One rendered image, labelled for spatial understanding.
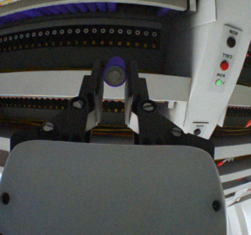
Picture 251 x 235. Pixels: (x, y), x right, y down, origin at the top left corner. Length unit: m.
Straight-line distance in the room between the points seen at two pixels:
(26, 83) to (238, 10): 0.38
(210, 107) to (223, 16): 0.17
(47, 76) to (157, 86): 0.19
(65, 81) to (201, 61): 0.23
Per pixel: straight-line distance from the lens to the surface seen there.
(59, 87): 0.29
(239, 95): 0.37
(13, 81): 0.33
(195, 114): 0.33
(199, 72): 0.28
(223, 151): 0.52
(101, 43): 0.39
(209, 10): 0.26
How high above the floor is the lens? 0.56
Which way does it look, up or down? 38 degrees up
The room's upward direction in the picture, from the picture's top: 175 degrees counter-clockwise
